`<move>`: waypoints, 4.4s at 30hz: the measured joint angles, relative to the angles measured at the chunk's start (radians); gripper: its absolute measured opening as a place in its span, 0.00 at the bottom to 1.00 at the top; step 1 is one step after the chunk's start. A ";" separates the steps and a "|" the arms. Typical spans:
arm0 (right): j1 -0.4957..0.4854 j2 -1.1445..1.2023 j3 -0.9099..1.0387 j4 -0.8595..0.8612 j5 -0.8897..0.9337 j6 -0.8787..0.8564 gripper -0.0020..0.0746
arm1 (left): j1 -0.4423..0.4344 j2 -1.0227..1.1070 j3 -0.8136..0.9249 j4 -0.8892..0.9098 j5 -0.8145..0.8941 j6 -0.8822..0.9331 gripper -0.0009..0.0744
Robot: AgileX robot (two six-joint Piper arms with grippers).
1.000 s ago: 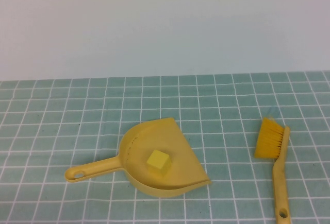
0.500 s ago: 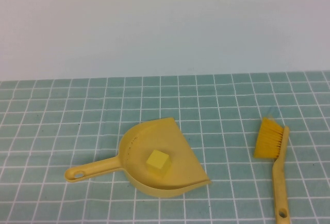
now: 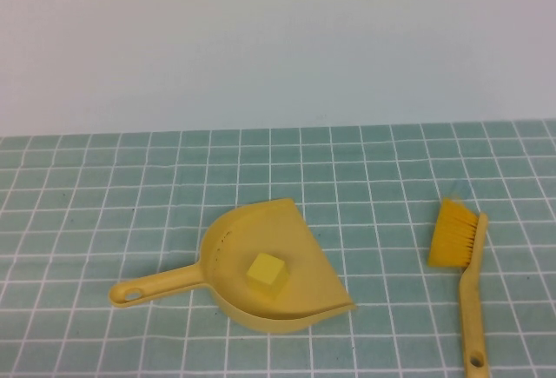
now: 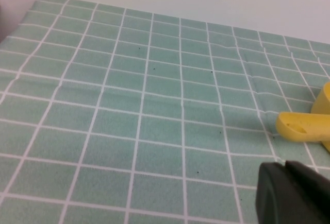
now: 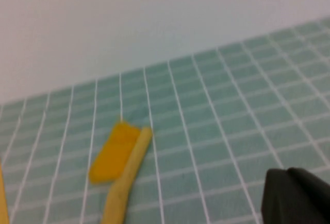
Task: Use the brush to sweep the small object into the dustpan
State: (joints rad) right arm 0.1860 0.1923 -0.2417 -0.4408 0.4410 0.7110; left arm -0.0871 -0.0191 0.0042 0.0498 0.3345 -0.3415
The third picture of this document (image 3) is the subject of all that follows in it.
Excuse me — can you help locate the small yellow foam cube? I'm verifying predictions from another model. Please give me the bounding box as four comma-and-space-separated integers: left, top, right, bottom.
245, 252, 291, 295

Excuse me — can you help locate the yellow hand brush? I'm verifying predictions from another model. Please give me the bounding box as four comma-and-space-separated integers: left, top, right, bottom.
427, 196, 490, 378

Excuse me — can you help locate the yellow plastic dustpan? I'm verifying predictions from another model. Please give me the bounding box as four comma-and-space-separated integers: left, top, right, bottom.
108, 197, 357, 335

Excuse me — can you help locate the green white checkered tablecloth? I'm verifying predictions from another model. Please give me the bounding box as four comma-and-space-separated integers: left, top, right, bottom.
0, 119, 556, 378

